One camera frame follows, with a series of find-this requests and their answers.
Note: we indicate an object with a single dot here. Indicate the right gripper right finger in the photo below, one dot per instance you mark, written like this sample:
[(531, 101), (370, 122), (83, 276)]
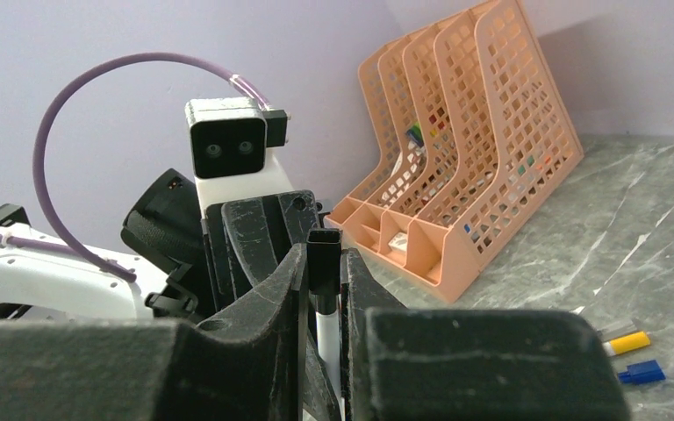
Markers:
[(452, 364)]

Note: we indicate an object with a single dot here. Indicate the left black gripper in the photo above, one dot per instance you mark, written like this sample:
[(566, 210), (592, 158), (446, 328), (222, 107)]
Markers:
[(246, 240)]

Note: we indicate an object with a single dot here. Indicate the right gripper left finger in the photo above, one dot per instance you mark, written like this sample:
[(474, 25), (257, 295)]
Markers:
[(245, 363)]

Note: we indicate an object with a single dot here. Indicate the black marker cap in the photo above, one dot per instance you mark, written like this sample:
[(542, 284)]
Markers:
[(323, 252)]

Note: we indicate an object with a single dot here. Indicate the thin black pen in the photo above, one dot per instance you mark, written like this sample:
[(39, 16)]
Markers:
[(617, 329)]

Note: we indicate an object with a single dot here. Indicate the yellow pen cap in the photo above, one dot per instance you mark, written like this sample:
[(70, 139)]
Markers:
[(630, 343)]

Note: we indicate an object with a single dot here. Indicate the white pen blue cap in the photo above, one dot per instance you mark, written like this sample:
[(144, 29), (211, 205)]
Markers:
[(642, 373)]

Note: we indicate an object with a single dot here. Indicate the silver marker pen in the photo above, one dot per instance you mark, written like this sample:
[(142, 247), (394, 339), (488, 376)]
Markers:
[(608, 348)]

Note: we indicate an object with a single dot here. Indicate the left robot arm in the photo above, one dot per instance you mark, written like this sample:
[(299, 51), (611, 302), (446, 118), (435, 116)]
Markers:
[(184, 266)]

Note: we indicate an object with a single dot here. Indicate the small white box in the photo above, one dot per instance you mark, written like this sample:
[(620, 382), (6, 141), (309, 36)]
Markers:
[(398, 243)]

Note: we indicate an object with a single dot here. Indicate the orange plastic file organizer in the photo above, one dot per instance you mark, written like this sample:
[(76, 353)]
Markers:
[(473, 138)]

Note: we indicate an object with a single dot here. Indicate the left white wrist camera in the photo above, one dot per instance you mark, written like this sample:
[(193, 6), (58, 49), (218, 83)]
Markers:
[(233, 143)]

